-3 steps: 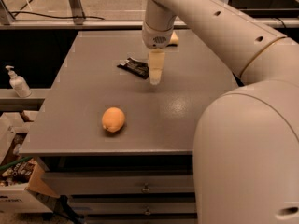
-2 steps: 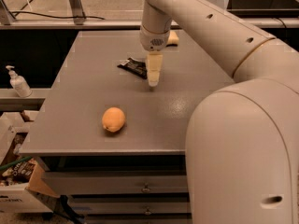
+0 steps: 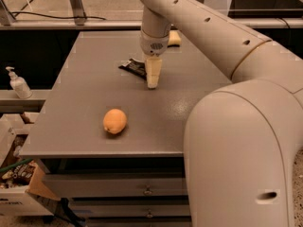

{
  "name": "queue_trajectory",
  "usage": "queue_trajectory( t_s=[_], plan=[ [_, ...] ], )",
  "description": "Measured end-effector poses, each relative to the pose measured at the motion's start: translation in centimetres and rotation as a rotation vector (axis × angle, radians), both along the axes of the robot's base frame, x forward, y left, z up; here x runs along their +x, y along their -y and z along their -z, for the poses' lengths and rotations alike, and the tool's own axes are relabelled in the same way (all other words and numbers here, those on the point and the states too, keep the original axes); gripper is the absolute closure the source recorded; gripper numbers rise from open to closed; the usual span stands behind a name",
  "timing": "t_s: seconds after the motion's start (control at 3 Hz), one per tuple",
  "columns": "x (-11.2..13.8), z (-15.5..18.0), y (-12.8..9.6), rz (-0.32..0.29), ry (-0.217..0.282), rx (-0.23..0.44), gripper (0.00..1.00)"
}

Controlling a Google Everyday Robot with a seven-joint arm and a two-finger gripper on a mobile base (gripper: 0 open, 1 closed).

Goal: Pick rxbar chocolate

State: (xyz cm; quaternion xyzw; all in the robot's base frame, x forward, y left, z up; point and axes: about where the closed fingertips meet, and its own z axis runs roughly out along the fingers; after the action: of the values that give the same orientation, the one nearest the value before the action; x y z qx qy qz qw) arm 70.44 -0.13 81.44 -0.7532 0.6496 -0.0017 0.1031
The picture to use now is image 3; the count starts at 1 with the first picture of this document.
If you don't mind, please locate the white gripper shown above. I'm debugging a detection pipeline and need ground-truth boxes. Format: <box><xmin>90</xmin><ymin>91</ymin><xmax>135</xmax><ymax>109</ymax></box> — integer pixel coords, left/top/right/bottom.
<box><xmin>140</xmin><ymin>30</ymin><xmax>169</xmax><ymax>89</ymax></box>

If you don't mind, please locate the black rxbar chocolate wrapper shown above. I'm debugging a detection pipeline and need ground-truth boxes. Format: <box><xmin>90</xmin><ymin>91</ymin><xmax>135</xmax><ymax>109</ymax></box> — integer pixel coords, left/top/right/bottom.
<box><xmin>118</xmin><ymin>59</ymin><xmax>147</xmax><ymax>79</ymax></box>

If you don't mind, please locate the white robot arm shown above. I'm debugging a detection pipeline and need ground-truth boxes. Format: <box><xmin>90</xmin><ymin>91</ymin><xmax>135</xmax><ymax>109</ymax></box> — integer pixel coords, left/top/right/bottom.
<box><xmin>140</xmin><ymin>0</ymin><xmax>303</xmax><ymax>227</ymax></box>

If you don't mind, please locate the yellow sponge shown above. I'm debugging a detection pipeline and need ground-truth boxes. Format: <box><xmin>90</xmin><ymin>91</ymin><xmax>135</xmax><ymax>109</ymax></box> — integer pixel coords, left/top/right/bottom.
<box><xmin>168</xmin><ymin>30</ymin><xmax>181</xmax><ymax>47</ymax></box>

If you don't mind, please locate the orange lemon fruit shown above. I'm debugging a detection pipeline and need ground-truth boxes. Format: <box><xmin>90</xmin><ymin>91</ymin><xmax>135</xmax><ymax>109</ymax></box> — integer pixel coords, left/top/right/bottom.
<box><xmin>103</xmin><ymin>109</ymin><xmax>127</xmax><ymax>134</ymax></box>

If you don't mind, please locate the grey drawer cabinet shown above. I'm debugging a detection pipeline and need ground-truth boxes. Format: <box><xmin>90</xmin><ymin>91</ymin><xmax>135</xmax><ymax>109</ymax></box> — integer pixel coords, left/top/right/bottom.
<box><xmin>21</xmin><ymin>31</ymin><xmax>229</xmax><ymax>227</ymax></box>

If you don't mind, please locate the top drawer metal knob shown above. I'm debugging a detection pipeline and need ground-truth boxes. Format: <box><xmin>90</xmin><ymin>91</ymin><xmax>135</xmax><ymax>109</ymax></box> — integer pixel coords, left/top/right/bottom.
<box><xmin>143</xmin><ymin>185</ymin><xmax>152</xmax><ymax>196</ymax></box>

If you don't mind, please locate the drawer metal knob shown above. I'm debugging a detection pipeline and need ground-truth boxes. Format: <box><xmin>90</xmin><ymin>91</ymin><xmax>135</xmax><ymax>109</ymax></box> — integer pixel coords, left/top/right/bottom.
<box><xmin>146</xmin><ymin>209</ymin><xmax>153</xmax><ymax>218</ymax></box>
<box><xmin>143</xmin><ymin>185</ymin><xmax>152</xmax><ymax>196</ymax></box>

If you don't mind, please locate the white pump soap bottle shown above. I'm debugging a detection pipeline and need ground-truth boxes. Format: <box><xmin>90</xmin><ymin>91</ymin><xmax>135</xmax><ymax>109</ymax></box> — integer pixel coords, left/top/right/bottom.
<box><xmin>6</xmin><ymin>66</ymin><xmax>32</xmax><ymax>99</ymax></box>

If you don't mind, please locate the white bin of clutter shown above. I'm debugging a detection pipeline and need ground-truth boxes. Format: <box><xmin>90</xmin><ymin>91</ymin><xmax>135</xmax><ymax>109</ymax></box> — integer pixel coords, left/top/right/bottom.
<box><xmin>0</xmin><ymin>113</ymin><xmax>57</xmax><ymax>216</ymax></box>

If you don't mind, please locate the grey metal railing frame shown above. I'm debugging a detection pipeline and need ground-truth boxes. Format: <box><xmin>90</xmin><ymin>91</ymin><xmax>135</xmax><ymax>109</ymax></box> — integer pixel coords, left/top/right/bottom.
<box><xmin>1</xmin><ymin>0</ymin><xmax>303</xmax><ymax>25</ymax></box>

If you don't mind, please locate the black cable on floor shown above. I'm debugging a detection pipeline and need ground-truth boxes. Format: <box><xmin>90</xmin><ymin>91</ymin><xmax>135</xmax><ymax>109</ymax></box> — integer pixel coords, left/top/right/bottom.
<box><xmin>9</xmin><ymin>10</ymin><xmax>108</xmax><ymax>22</ymax></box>

